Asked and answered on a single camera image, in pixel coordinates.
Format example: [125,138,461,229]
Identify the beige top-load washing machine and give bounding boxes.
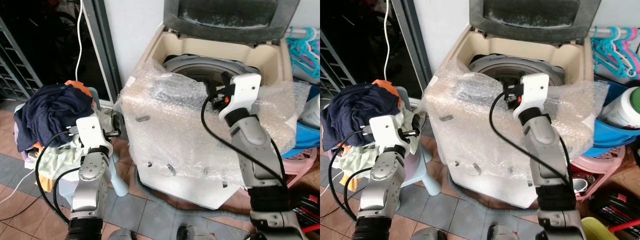
[120,22,302,211]
[425,22,602,210]

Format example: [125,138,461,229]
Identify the teal plastic clothes hangers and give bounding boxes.
[590,26,632,80]
[286,27,321,82]

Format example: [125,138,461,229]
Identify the pink plastic clothes hanger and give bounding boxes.
[618,27,640,81]

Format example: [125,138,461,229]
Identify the light blue plastic stool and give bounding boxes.
[400,86,443,197]
[54,87,130,211]

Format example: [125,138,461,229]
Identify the pale green cloth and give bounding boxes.
[37,136,85,182]
[339,145,372,181]

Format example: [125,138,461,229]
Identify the navy blue garment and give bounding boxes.
[321,82,401,151]
[13,83,96,153]

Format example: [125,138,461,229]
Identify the clear bubble wrap sheet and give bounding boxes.
[119,59,314,187]
[418,58,611,182]

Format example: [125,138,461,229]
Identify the orange garment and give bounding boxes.
[64,79,95,108]
[371,78,403,107]

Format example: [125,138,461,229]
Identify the dark grey washer lid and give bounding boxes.
[469,0,603,44]
[163,0,301,45]

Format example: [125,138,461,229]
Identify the blue plastic basin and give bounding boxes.
[281,84,321,159]
[581,80,640,159]

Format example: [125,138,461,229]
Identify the grey left robot foot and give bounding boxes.
[107,227,138,240]
[410,226,449,240]

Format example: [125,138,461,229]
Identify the grey robot foot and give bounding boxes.
[176,224,217,240]
[486,223,526,240]
[107,227,138,240]
[410,226,449,240]

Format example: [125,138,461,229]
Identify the grey metal gate grille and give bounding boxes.
[0,15,45,103]
[320,30,352,101]

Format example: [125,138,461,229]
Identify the pink plastic basket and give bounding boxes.
[281,147,321,190]
[570,146,628,203]

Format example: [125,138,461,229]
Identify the white tub with green lid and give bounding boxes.
[600,86,640,131]

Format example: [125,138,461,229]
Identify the white cup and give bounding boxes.
[570,177,591,197]

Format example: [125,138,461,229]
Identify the black and red crate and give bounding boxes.
[588,186,640,236]
[287,186,321,238]

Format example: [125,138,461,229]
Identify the grey right robot foot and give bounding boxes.
[486,223,526,240]
[176,224,217,240]

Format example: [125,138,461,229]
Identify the yellow plastic container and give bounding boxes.
[581,216,622,240]

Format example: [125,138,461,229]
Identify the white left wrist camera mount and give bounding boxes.
[368,114,407,151]
[75,115,109,151]

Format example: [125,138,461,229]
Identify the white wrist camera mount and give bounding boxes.
[514,73,550,114]
[218,73,263,121]
[75,115,109,151]
[368,114,407,151]

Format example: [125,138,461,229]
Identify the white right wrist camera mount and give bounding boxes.
[514,73,550,114]
[218,73,263,121]

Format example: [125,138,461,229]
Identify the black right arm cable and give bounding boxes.
[200,84,290,190]
[489,84,574,188]

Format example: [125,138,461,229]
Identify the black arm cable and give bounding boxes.
[200,84,290,190]
[34,126,82,225]
[327,126,375,224]
[489,84,574,188]

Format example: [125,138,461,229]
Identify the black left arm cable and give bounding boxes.
[34,126,82,225]
[327,126,375,224]

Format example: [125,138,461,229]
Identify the grey door frame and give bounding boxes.
[391,0,434,94]
[81,0,124,104]

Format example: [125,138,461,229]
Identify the white hanging cable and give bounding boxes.
[74,0,86,84]
[382,0,393,82]

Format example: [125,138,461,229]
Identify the white floor cable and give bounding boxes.
[0,169,37,222]

